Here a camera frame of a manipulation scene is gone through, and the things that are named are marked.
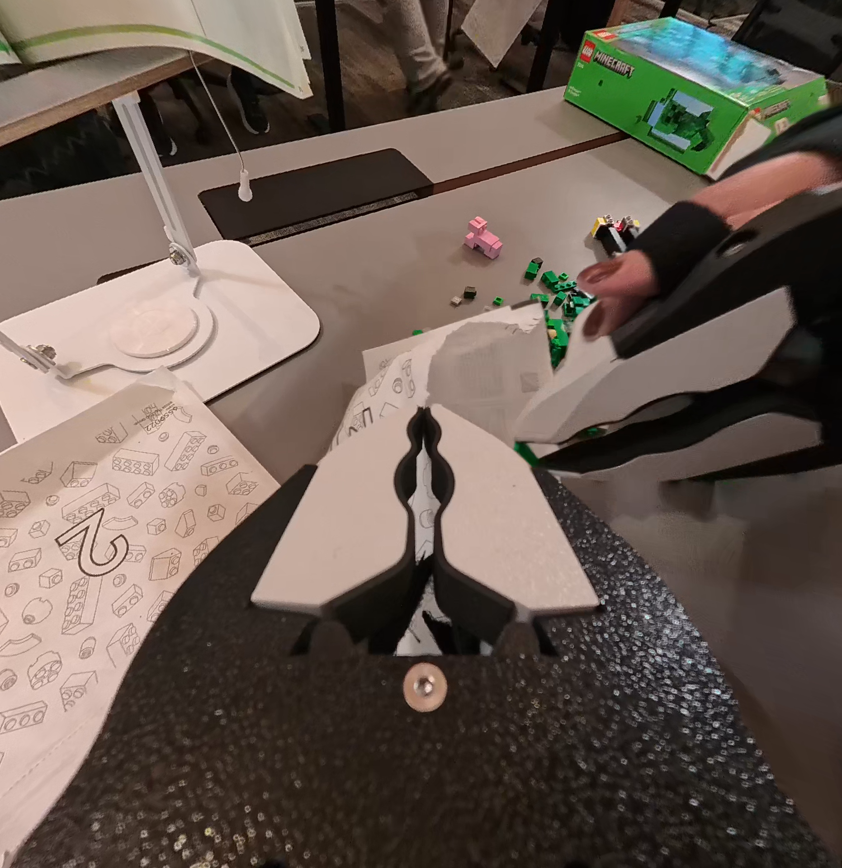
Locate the white sign board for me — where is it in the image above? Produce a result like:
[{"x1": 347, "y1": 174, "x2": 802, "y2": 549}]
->
[{"x1": 460, "y1": 0, "x2": 544, "y2": 67}]

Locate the black tan cart assembly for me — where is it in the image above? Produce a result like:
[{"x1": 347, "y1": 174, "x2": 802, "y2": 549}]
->
[{"x1": 591, "y1": 213, "x2": 642, "y2": 257}]

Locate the open instruction booklet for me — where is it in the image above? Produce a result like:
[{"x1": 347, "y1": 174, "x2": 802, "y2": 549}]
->
[{"x1": 0, "y1": 0, "x2": 313, "y2": 100}]

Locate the small green brick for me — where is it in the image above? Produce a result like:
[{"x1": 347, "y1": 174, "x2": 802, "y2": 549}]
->
[{"x1": 515, "y1": 426, "x2": 608, "y2": 467}]

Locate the green toy box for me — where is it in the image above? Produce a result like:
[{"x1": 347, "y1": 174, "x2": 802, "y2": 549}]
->
[{"x1": 563, "y1": 17, "x2": 829, "y2": 180}]

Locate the white book stand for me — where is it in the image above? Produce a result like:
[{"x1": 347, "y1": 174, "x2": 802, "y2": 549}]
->
[{"x1": 0, "y1": 51, "x2": 322, "y2": 442}]

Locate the pink toy pig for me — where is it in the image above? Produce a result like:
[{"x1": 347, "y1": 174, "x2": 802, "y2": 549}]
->
[{"x1": 464, "y1": 216, "x2": 505, "y2": 260}]

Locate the thin cord with white tip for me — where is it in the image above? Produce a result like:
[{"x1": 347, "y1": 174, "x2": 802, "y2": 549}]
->
[{"x1": 190, "y1": 57, "x2": 252, "y2": 203}]

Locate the black desk cable cover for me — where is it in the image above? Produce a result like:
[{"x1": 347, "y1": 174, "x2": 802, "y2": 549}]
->
[{"x1": 199, "y1": 148, "x2": 434, "y2": 246}]

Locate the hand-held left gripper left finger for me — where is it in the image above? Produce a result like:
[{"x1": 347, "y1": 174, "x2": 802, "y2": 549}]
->
[{"x1": 250, "y1": 406, "x2": 425, "y2": 645}]

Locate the black chair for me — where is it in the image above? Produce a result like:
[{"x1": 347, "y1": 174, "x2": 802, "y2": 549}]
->
[{"x1": 733, "y1": 0, "x2": 842, "y2": 79}]

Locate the person's right hand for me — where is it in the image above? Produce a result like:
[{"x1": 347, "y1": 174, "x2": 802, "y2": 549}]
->
[{"x1": 577, "y1": 152, "x2": 842, "y2": 339}]

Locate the black table leg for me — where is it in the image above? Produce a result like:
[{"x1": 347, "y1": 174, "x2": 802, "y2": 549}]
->
[
  {"x1": 526, "y1": 0, "x2": 571, "y2": 94},
  {"x1": 314, "y1": 0, "x2": 347, "y2": 133}
]

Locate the white printed paper bag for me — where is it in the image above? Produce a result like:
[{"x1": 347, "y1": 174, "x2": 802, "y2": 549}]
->
[{"x1": 0, "y1": 369, "x2": 281, "y2": 862}]

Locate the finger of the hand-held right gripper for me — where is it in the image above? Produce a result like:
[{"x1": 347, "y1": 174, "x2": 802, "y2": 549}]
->
[
  {"x1": 515, "y1": 287, "x2": 797, "y2": 446},
  {"x1": 536, "y1": 393, "x2": 842, "y2": 484}
]

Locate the pile of green toy bricks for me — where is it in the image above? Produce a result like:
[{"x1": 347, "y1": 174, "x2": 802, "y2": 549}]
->
[{"x1": 411, "y1": 256, "x2": 598, "y2": 370}]

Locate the torn white paper bag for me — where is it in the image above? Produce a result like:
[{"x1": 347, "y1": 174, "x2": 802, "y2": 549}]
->
[{"x1": 329, "y1": 302, "x2": 554, "y2": 657}]

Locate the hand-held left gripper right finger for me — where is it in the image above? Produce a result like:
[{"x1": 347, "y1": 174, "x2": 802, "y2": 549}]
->
[{"x1": 426, "y1": 404, "x2": 602, "y2": 644}]

